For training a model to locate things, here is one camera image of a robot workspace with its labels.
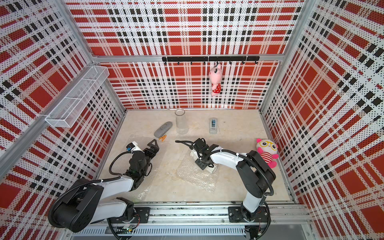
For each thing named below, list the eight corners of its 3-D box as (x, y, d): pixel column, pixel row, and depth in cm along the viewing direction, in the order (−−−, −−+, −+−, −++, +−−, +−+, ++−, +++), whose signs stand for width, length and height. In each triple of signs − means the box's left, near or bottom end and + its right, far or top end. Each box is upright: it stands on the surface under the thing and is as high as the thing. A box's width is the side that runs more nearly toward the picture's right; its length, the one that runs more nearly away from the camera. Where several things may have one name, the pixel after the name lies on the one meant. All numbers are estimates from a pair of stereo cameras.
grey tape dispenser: (209, 134, 109) (209, 130, 105) (208, 122, 116) (209, 117, 112) (217, 134, 109) (218, 130, 105) (216, 121, 116) (217, 117, 112)
